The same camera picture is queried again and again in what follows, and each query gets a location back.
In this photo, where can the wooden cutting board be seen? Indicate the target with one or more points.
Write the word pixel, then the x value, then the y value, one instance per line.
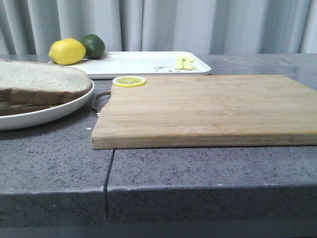
pixel 208 111

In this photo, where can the lemon slice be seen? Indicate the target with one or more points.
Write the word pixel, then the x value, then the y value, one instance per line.
pixel 129 81

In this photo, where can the white round plate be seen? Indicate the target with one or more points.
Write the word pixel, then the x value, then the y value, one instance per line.
pixel 43 116

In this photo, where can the yellow toy knife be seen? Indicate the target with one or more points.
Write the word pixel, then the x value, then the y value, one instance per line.
pixel 188 63

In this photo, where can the white rectangular bear tray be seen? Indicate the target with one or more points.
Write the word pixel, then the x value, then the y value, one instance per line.
pixel 115 64

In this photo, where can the grey curtain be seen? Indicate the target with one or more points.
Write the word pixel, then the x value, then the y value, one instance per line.
pixel 197 26

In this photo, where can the bottom bread slice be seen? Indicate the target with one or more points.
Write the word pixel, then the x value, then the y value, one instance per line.
pixel 9 108

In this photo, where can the white bread slice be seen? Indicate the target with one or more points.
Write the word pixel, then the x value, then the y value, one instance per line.
pixel 28 82

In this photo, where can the green lime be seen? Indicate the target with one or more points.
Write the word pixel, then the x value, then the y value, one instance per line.
pixel 95 47

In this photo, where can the yellow lemon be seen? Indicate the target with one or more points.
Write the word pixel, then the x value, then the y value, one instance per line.
pixel 67 51

